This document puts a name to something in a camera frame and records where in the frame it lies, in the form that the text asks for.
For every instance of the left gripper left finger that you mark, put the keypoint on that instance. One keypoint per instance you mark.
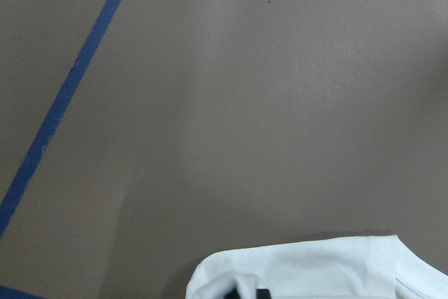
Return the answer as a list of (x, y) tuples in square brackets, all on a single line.
[(232, 295)]

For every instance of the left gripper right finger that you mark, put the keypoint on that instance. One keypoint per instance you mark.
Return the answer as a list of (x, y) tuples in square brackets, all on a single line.
[(262, 293)]

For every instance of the white printed t-shirt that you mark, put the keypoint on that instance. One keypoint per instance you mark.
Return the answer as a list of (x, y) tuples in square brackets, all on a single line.
[(343, 267)]

